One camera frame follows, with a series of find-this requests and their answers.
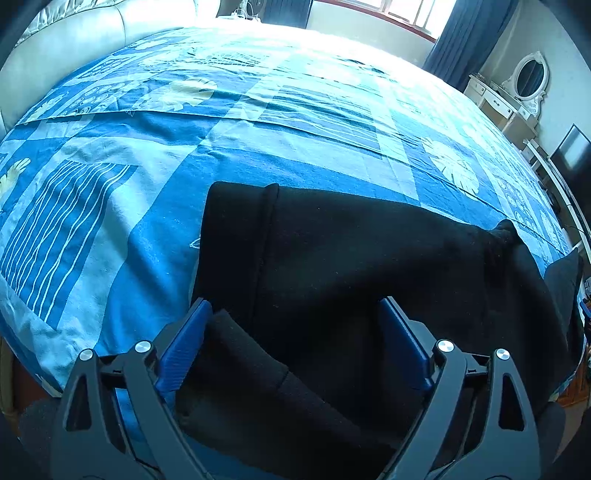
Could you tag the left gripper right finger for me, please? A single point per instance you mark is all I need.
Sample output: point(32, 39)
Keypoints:
point(475, 420)

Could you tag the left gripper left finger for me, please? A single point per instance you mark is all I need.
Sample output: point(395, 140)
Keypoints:
point(113, 420)

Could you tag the black pants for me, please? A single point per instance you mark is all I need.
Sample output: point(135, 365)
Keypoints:
point(294, 377)

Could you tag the blue patterned bed sheet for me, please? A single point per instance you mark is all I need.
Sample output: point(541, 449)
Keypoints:
point(105, 180)

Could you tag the white tv stand shelf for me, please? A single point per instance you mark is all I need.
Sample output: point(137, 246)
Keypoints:
point(578, 231)

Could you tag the black flat television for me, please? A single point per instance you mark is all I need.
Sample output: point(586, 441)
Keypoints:
point(572, 158)

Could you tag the white dressing table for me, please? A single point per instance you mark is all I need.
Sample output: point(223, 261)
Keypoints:
point(507, 114)

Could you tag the white oval mirror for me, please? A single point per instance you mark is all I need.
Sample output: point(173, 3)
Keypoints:
point(528, 82)

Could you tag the cream tufted leather headboard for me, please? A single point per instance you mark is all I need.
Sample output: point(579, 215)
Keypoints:
point(66, 35)

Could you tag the dark blue curtain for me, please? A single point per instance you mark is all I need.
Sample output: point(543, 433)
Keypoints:
point(471, 33)

